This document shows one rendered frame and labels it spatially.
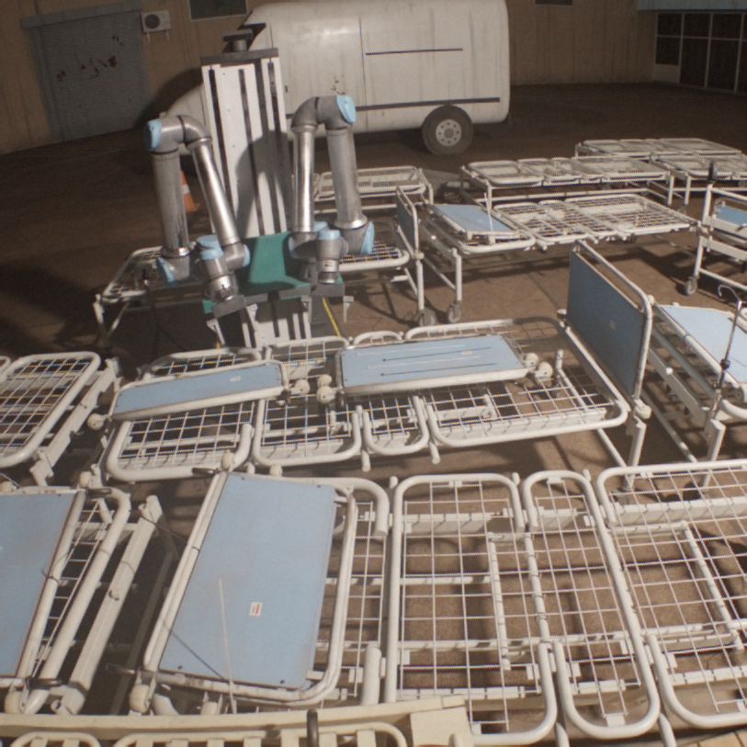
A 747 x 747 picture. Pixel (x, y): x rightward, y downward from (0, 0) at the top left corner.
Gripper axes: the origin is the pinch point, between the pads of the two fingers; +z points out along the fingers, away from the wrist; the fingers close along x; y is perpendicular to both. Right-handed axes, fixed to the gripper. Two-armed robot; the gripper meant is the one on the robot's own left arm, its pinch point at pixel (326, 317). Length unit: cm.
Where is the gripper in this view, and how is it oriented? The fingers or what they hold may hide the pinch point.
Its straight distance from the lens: 235.6
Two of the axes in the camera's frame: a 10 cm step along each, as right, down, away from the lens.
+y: 1.1, 1.0, -9.9
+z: -0.1, 10.0, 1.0
